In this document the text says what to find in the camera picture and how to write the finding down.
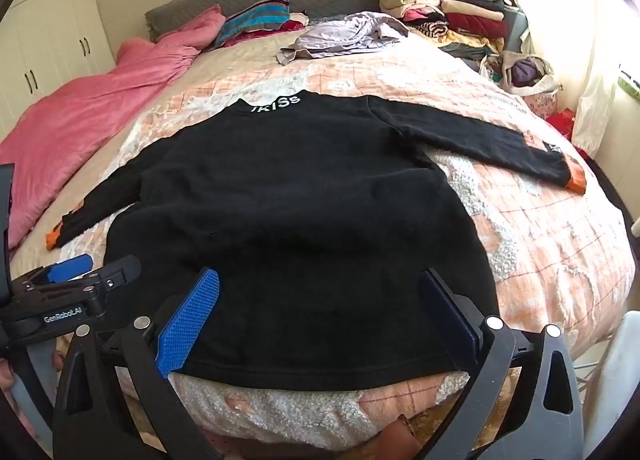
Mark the beige bag of clothes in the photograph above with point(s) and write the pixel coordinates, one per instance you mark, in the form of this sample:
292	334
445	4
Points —
525	72

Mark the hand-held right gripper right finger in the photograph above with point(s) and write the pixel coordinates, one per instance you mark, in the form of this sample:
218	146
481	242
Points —
445	310

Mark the dark grey bedside cabinet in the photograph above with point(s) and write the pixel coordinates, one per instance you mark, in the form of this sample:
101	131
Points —
517	30

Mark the bed with beige sheet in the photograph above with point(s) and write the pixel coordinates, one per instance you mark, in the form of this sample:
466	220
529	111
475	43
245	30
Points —
220	62

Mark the green windowsill mat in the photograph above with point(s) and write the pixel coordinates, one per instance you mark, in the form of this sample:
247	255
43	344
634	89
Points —
631	85

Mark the pile of folded clothes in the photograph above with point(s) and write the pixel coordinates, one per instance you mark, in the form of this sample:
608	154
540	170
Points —
470	15

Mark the red bag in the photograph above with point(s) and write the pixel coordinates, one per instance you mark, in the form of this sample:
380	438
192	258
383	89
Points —
562	122

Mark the white chair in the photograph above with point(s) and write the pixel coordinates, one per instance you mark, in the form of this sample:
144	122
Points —
620	365

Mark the striped pillow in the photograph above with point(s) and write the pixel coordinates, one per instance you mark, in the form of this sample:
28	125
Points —
250	20

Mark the pink blanket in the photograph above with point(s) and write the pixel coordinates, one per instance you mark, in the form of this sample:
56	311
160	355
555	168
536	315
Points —
75	115

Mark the white wardrobe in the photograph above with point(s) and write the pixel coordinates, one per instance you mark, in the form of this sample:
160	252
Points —
50	30

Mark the person's left hand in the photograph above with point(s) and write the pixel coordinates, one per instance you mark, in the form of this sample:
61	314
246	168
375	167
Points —
6	377

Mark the white curtain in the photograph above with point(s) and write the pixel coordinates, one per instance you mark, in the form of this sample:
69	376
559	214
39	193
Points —
600	105

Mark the black sweater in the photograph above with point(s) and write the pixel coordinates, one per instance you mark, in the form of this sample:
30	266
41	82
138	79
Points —
300	215

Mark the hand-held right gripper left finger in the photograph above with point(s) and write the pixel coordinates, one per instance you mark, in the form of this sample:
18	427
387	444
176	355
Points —
190	320

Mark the lilac crumpled garment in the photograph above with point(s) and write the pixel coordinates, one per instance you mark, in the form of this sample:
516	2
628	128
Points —
345	35

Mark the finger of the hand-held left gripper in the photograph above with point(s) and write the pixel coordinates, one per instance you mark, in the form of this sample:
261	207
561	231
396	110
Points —
115	272
65	270

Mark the floral fabric basket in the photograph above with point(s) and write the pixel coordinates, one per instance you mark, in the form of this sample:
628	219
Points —
542	102

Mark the orange white tufted blanket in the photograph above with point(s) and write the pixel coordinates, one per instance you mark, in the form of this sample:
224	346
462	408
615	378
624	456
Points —
525	240

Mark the magenta pillow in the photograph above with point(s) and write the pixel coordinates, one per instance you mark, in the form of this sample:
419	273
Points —
285	27

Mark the person's right hand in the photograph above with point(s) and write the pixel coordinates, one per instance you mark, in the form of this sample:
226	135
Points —
400	440

